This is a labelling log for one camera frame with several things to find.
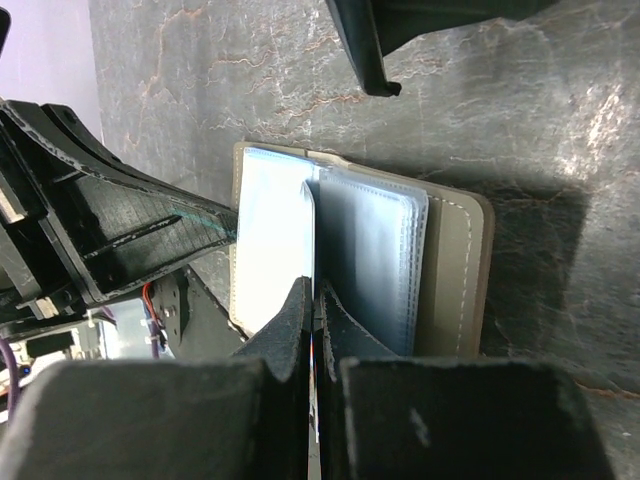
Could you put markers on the grey card holder wallet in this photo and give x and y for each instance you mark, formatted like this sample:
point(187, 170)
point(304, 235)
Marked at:
point(408, 259)

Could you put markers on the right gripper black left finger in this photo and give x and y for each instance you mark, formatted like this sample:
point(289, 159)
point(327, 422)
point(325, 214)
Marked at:
point(281, 432)

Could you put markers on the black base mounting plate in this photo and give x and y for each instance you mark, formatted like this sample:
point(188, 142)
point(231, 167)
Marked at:
point(197, 326)

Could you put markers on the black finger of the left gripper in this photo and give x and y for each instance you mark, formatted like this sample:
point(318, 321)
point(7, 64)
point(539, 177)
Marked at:
point(145, 227)

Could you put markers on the black plastic card box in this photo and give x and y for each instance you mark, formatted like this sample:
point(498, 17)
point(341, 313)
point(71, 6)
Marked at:
point(370, 30)

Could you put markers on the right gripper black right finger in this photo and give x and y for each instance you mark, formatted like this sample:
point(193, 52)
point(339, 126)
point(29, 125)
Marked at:
point(339, 336)

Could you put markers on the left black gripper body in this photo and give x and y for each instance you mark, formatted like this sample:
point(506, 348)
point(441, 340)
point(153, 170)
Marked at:
point(46, 219)

